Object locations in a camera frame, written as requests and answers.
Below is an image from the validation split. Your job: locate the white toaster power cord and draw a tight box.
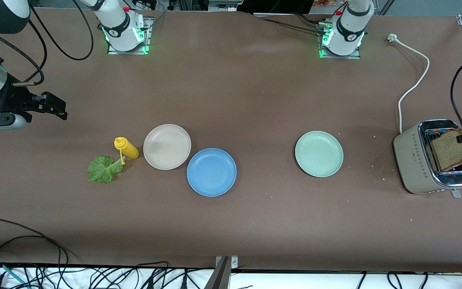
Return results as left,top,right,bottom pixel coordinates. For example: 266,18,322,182
387,33,431,134

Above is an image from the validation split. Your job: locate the black base cable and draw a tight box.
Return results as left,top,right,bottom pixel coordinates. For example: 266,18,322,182
254,13,330,33

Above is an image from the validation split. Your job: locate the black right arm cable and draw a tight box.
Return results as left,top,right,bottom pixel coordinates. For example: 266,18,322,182
0,0,94,87

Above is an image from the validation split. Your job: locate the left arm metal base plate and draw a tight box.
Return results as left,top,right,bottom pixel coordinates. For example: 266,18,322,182
318,22,361,60

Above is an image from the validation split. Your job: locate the teal cable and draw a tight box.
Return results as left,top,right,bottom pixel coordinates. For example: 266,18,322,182
0,261,29,289

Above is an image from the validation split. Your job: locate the metal table edge bracket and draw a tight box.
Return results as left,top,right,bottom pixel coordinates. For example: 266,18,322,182
214,256,239,289

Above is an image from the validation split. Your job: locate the beige plate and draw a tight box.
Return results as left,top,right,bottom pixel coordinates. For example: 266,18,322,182
143,124,192,171

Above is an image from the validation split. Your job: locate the green lettuce leaf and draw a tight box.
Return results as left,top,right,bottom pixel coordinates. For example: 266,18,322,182
87,156,125,184

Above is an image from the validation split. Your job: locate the square brown bread slice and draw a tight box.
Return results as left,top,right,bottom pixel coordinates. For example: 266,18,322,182
432,128,462,172

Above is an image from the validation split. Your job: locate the pale green plate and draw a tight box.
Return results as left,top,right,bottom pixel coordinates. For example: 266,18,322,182
294,131,344,178

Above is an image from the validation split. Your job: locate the beige metal toaster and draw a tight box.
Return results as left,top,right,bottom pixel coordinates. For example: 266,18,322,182
393,119,462,198

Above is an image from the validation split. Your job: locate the yellow squeeze bottle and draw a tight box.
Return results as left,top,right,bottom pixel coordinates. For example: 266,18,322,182
114,137,140,165

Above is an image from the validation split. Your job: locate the looped black table cable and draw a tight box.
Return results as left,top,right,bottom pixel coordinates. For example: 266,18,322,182
0,236,63,289

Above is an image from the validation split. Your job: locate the long black table cable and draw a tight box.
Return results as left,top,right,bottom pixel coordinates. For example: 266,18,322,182
0,218,70,265

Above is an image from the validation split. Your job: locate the blue plate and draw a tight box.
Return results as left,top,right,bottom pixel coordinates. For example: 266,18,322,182
186,148,237,197

